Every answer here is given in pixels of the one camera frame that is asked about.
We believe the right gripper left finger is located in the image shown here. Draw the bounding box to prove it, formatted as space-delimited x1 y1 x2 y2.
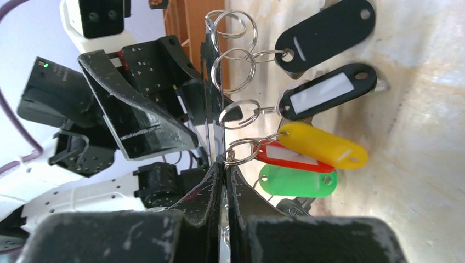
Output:
21 162 222 262

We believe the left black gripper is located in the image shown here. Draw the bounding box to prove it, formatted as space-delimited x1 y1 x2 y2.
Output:
77 35 232 161

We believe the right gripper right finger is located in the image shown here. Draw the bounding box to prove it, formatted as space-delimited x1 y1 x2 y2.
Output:
225 166 407 262

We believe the green key tag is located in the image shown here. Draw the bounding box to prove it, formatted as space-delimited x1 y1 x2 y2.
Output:
258 164 338 198

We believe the red key tag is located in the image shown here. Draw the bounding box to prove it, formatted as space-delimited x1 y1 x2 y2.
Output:
255 140 334 173

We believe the yellow key tag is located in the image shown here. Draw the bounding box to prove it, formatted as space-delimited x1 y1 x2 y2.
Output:
276 122 368 170

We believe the black white-label key tag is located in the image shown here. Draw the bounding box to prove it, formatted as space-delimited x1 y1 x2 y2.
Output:
277 63 377 121

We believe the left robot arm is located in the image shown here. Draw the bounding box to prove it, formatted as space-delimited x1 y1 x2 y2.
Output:
1 36 231 262

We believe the orange compartment tray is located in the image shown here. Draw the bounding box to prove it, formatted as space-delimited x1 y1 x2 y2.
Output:
148 0 231 92

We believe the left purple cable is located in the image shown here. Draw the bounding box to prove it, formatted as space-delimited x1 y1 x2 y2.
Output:
0 0 44 175

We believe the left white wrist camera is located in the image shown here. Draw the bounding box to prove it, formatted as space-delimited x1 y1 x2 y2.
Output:
59 0 137 54

